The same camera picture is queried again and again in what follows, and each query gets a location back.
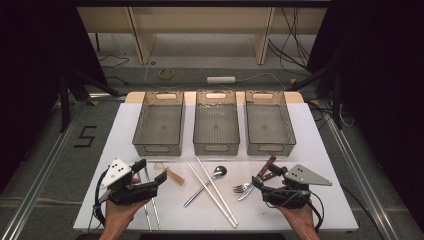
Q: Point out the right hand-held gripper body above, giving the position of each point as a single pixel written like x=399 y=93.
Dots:
x=300 y=176

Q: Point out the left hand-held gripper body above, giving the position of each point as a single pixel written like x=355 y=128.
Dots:
x=116 y=173

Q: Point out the small wooden spoon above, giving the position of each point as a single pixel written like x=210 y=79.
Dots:
x=176 y=177

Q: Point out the metal spoon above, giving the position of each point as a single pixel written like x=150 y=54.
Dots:
x=220 y=171

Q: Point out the translucent grey storage bin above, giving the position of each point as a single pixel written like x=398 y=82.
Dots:
x=160 y=123
x=268 y=123
x=216 y=123

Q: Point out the person's right hand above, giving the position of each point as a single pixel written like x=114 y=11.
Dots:
x=300 y=216

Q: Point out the person's left hand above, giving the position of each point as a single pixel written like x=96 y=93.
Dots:
x=120 y=213

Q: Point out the black stand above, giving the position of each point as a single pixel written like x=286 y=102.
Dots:
x=64 y=100
x=337 y=100

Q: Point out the yellow tape roll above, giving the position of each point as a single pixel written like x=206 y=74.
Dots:
x=159 y=74

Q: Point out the white power strip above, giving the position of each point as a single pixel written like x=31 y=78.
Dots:
x=220 y=80

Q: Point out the black curtain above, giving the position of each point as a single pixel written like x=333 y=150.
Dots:
x=33 y=66
x=383 y=83

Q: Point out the light wooden shelf unit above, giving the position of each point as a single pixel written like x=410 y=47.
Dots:
x=200 y=20

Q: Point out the metal floor rail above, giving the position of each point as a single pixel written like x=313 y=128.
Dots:
x=45 y=170
x=353 y=168

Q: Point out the short metal rail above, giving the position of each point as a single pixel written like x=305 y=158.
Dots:
x=106 y=96

